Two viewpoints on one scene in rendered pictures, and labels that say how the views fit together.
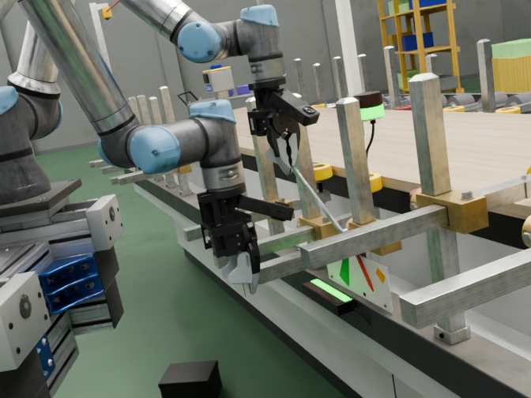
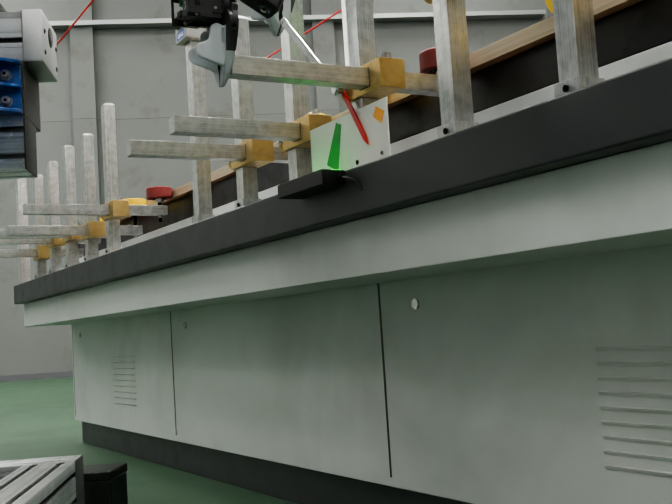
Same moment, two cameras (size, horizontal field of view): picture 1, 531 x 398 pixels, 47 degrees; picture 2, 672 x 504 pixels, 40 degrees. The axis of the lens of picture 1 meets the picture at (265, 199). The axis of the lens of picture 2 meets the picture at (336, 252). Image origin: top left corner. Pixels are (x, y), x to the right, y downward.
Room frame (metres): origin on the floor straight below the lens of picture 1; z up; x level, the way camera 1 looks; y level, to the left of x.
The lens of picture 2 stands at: (-0.35, 0.12, 0.43)
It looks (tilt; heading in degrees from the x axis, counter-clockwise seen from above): 5 degrees up; 351
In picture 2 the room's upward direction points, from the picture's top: 4 degrees counter-clockwise
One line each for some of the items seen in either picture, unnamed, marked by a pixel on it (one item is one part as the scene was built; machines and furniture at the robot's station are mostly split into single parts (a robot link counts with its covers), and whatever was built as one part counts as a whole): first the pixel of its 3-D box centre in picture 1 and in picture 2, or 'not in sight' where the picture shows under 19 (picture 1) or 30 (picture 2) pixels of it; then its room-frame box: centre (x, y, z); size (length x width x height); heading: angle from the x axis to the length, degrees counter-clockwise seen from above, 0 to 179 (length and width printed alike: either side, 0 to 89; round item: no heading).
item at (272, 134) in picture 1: (276, 137); not in sight; (1.31, -0.05, 1.06); 0.05 x 0.02 x 0.09; 131
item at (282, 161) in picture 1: (275, 155); (262, 12); (1.33, -0.04, 1.02); 0.06 x 0.03 x 0.09; 41
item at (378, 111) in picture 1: (369, 111); not in sight; (1.23, -0.24, 1.09); 0.06 x 0.06 x 0.02
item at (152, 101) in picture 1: (163, 147); (89, 204); (2.84, 0.43, 0.90); 0.04 x 0.04 x 0.48; 21
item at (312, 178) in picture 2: (334, 302); (318, 187); (1.26, -0.11, 0.68); 0.22 x 0.05 x 0.05; 21
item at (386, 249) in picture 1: (372, 234); (372, 82); (1.19, -0.21, 0.85); 0.14 x 0.06 x 0.05; 21
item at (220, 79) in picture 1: (218, 80); (193, 30); (1.92, 0.08, 1.18); 0.07 x 0.07 x 0.08; 21
